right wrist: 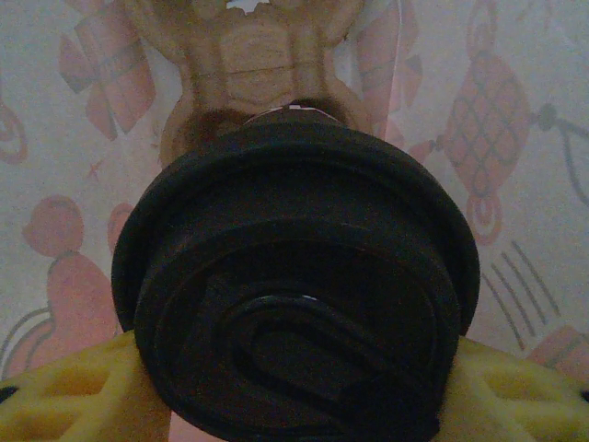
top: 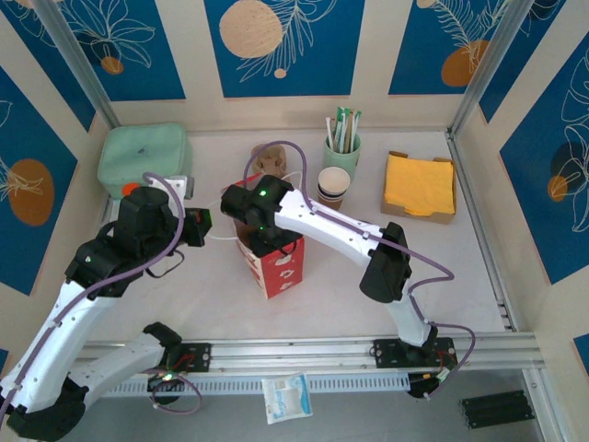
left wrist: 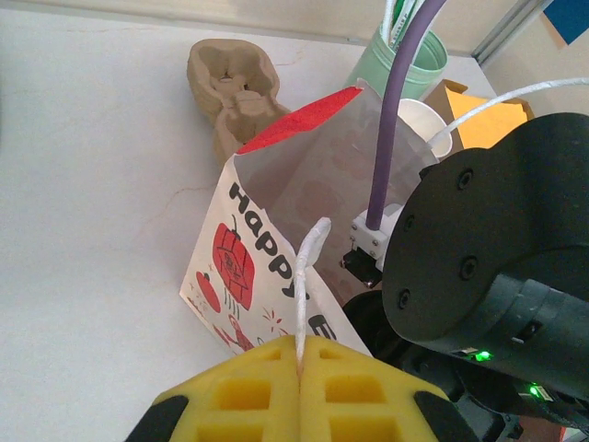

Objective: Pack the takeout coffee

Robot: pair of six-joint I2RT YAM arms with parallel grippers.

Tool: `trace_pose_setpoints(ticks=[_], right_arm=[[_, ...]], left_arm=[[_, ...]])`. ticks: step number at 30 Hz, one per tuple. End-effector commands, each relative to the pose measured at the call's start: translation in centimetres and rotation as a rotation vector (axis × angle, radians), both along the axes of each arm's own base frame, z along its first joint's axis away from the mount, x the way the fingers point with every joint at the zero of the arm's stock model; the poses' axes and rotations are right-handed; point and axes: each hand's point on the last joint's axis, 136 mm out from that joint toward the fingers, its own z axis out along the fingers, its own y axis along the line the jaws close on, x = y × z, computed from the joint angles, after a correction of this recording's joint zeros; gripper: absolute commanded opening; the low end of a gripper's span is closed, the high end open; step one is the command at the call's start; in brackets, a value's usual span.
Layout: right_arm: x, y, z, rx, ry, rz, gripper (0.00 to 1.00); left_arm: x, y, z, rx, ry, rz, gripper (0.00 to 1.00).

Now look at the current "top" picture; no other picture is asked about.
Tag red white paper bag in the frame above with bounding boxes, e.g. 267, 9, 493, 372
206, 170, 306, 300

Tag cardboard cup carrier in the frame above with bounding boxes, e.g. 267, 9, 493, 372
250, 144, 290, 179

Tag paper cup stack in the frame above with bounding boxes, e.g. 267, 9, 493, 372
316, 166, 352, 212

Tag mint green zip pouch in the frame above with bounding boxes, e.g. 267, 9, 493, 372
98, 122, 194, 199

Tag mint green holder cup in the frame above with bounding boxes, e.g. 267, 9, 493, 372
321, 133, 363, 172

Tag cardboard napkin box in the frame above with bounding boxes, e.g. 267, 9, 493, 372
380, 150, 458, 226

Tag yellow paper napkins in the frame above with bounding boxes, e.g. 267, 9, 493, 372
384, 154, 456, 217

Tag white blue wipe packet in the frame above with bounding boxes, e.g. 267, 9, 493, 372
260, 371, 314, 425

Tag black ribbed block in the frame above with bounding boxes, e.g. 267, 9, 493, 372
458, 390, 537, 430

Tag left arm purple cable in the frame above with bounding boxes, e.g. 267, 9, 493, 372
0, 172, 202, 418

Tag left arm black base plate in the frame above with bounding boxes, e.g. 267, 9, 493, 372
160, 341, 214, 375

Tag white slotted cable duct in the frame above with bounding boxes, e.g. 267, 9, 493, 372
105, 373, 411, 398

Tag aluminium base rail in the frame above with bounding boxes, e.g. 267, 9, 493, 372
82, 333, 547, 377

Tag aluminium frame post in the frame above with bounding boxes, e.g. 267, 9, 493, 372
32, 0, 121, 131
448, 0, 537, 134

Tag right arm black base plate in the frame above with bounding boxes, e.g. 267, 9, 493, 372
367, 337, 459, 369

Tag aluminium side rail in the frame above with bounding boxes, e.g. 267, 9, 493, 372
445, 130, 524, 332

